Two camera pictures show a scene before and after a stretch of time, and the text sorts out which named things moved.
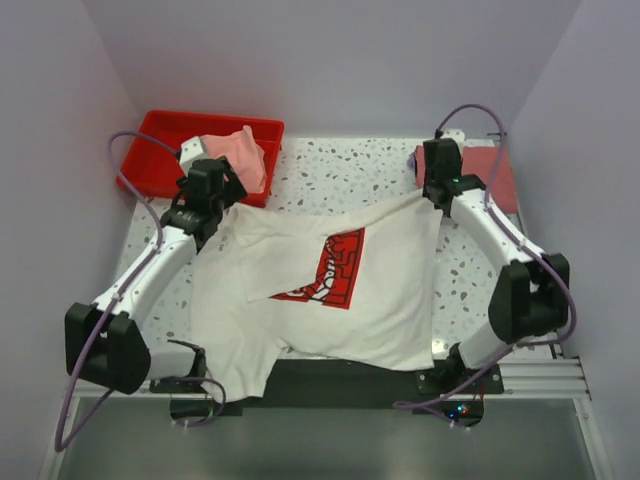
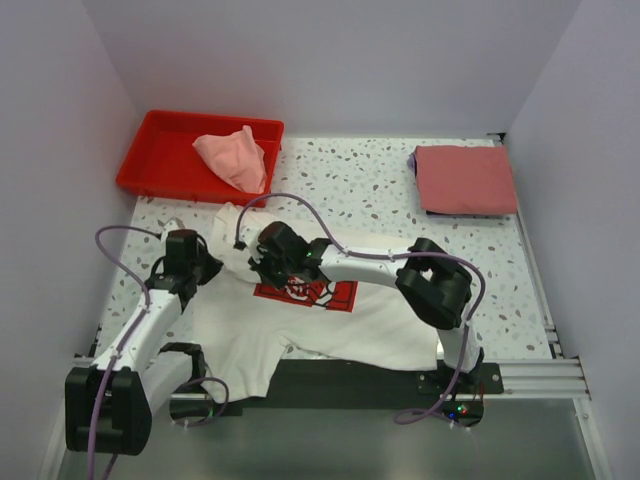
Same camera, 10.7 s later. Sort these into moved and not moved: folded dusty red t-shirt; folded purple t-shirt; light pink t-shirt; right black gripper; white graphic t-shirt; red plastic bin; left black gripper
Moved: white graphic t-shirt; left black gripper; right black gripper
Not moved: light pink t-shirt; folded purple t-shirt; folded dusty red t-shirt; red plastic bin
